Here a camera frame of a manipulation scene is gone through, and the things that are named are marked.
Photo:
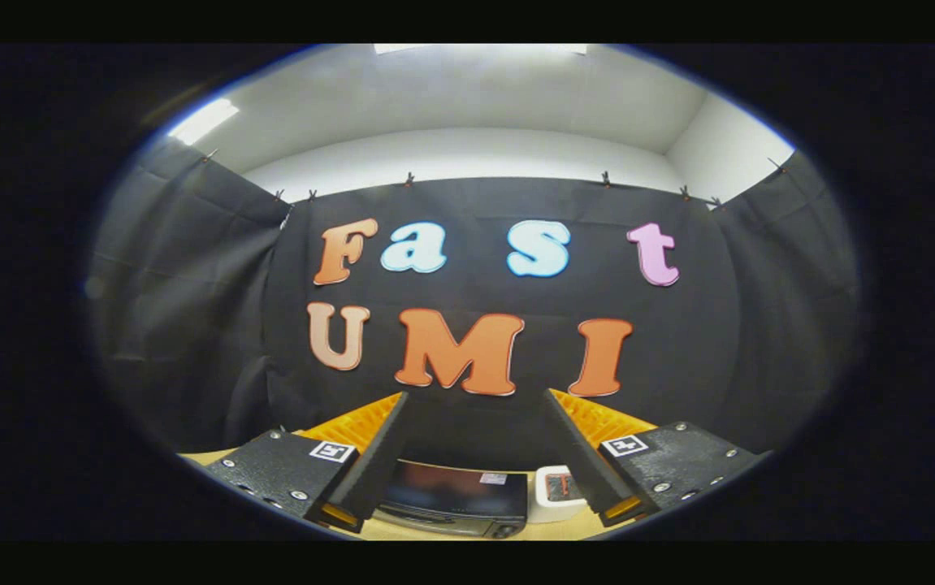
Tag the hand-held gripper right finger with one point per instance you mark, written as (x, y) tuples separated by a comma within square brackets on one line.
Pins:
[(581, 463)]

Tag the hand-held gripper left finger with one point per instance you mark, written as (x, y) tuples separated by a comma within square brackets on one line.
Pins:
[(374, 463)]

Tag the black toaster oven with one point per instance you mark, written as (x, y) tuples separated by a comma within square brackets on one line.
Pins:
[(451, 491)]

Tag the white bread toaster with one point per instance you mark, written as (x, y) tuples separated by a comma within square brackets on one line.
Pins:
[(548, 508)]

